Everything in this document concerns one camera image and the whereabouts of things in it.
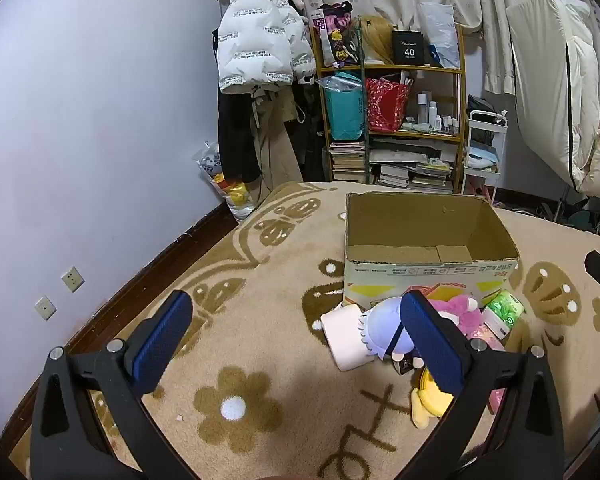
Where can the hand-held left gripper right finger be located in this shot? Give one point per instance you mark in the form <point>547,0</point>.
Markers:
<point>432,345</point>

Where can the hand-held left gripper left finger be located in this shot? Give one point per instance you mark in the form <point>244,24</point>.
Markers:
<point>160,345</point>

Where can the small black box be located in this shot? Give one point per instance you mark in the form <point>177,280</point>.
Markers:
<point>405,362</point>

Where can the pink plush toy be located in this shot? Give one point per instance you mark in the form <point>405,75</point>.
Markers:
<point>455,310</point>

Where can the white-haired plush doll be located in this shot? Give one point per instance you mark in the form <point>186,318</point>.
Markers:
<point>385,320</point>

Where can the yellow plush toy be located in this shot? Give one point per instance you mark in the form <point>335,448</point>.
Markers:
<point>427,400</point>

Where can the pink shiny packet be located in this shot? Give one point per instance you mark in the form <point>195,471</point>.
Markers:
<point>487,337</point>

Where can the green tissue packet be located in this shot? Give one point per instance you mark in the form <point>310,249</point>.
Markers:
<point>505,307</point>

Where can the pink soft block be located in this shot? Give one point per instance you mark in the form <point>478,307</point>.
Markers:
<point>345,335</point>

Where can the cardboard box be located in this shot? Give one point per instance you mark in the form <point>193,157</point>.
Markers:
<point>380,272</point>

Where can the metal stand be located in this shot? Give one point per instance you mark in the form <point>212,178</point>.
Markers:
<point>562,205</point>

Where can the beige floral blanket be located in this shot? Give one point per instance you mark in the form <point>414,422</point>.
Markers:
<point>280,310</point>

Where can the light blue cloth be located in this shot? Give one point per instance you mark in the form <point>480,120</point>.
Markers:
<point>482,157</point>

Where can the clear plastic bag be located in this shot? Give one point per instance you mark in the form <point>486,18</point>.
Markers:
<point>230,190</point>

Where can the pile of books and papers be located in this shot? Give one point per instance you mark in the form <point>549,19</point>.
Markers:
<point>410,170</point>

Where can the white trolley cart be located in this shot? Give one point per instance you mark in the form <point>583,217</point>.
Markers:
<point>485,135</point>

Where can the white duvet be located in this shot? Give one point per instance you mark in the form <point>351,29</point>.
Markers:
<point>545,85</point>

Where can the stack of books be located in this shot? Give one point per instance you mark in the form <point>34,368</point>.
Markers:
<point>347,162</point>

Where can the black bag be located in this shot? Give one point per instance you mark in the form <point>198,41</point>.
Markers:
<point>482,107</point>

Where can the pale green cloth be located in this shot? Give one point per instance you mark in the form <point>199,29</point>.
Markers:
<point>415,126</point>

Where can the beige coat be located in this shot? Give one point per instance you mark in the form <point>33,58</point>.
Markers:
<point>275,150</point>

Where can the group of white bottles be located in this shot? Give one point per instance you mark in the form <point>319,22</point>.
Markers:
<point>432,112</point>

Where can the black garment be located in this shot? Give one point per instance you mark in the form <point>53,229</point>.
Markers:
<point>310,135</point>

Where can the red patterned bag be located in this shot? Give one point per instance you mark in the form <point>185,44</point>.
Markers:
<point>385,105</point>

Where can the teal paper bag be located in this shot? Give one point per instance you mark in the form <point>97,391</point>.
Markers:
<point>342,110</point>

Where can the wooden shelf rack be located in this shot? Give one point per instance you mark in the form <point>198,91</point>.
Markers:
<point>390,69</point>

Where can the white plastic bag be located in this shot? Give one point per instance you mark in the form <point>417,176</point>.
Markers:
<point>440,30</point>

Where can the black square box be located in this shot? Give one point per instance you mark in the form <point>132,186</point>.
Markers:
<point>409,50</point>

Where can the blonde wig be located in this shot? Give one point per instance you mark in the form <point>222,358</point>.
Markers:
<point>375,40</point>

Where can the white puffer jacket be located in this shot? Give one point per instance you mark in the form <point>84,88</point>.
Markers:
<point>255,35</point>

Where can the purple printed bag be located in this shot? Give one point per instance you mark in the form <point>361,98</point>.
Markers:
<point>335,35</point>

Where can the wall socket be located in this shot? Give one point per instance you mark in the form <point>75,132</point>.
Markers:
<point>73,279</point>
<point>45,308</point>

